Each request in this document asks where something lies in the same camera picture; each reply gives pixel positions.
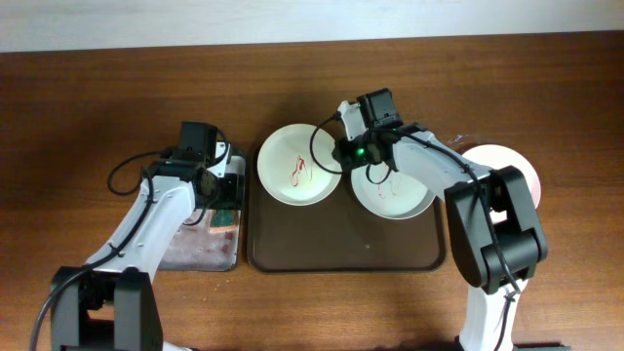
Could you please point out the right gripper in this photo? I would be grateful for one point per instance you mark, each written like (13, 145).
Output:
(346, 158)

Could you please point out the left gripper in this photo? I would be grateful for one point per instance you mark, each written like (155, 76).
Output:
(233, 197)

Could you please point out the pale green plate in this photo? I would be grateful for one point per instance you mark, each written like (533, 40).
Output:
(287, 171)
(388, 194)

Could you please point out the green orange sponge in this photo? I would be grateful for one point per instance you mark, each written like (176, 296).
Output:
(223, 220)

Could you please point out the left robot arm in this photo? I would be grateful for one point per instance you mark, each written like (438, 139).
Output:
(108, 303)

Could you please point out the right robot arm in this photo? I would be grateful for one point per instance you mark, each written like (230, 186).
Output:
(496, 237)

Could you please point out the black soapy water tray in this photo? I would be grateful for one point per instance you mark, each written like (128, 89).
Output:
(196, 247)

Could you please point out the brown serving tray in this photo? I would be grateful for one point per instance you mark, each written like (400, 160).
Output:
(338, 234)

